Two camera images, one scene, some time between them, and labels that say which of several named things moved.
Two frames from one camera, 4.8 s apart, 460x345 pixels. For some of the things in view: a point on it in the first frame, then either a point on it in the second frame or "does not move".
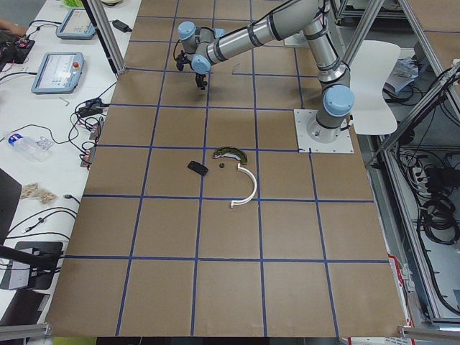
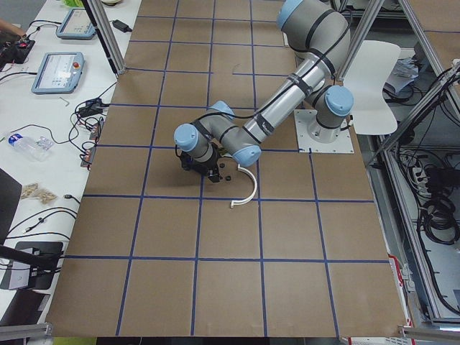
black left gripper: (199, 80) -> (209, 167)
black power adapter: (121, 26) does not move
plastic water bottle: (39, 148) does not move
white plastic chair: (373, 67) does not move
